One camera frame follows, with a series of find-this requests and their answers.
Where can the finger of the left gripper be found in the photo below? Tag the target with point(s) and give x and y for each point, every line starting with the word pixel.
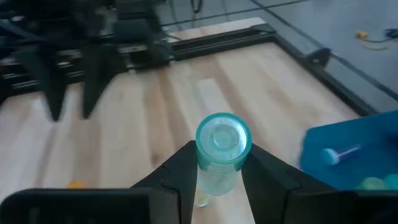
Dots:
pixel 56 81
pixel 99 68

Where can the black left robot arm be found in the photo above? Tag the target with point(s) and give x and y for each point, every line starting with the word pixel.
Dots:
pixel 62 18

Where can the yellow pill bottle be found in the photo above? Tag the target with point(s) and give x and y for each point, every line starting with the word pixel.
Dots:
pixel 203 200

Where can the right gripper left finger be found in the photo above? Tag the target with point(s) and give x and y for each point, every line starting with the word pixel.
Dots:
pixel 183 174

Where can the orange pill bottle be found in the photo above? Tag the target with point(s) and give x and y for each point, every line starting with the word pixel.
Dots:
pixel 76 184

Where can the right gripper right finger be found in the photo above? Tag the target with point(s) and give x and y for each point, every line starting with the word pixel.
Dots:
pixel 267 183

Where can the teal pill bottle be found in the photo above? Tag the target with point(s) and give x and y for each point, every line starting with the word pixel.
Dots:
pixel 224 137
pixel 329 156

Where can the black metal table frame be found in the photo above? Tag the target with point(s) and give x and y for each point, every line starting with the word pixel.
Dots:
pixel 217 43

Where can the blue plastic basket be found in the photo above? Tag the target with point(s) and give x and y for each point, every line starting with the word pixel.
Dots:
pixel 342 130

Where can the yellow-green pill bottle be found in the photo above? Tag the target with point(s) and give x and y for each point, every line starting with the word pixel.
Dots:
pixel 371 184

